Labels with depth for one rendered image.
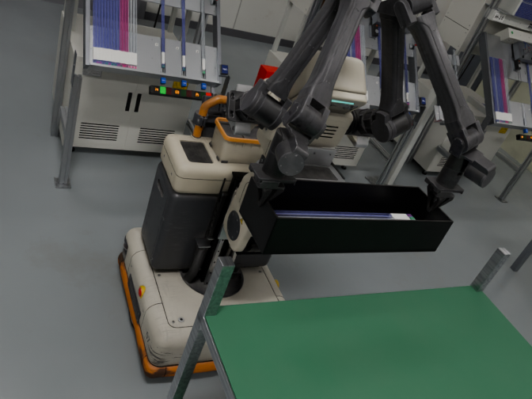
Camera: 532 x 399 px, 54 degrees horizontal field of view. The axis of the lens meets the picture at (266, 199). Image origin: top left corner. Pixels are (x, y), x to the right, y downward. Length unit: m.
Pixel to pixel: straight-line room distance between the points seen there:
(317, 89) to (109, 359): 1.47
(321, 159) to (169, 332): 0.85
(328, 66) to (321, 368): 0.66
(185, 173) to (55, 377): 0.90
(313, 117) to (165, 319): 1.14
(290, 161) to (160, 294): 1.15
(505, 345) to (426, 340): 0.26
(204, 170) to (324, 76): 0.83
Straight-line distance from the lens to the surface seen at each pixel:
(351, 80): 1.57
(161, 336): 2.02
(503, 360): 1.53
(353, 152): 4.05
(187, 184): 1.93
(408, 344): 1.37
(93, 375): 2.21
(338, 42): 1.26
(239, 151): 1.97
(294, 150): 1.11
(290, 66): 1.40
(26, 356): 2.25
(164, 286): 2.17
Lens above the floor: 1.79
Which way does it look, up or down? 32 degrees down
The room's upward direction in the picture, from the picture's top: 22 degrees clockwise
